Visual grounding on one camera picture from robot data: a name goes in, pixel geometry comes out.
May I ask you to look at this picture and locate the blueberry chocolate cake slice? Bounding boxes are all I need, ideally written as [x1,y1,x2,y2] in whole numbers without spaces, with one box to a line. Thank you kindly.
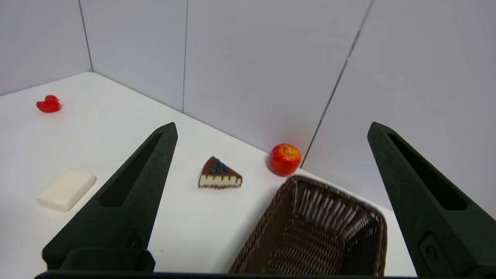
[198,156,243,189]

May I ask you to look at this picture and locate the brown wicker basket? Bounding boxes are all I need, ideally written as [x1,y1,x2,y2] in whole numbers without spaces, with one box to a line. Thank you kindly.
[228,175,388,276]

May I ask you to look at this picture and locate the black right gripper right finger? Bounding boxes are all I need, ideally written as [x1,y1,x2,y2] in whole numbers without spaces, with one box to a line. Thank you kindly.
[367,122,496,278]

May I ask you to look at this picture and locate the cream soap bar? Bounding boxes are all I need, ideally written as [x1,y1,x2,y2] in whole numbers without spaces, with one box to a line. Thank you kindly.
[37,169,97,212]

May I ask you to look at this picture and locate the red apple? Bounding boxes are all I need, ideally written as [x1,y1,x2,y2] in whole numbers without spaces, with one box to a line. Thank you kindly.
[269,143,302,177]

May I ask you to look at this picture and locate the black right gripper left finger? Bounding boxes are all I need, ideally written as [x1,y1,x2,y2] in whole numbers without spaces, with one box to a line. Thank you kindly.
[42,122,178,272]

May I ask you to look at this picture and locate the red rubber duck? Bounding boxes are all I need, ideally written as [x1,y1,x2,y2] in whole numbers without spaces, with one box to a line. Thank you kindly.
[36,95,62,114]

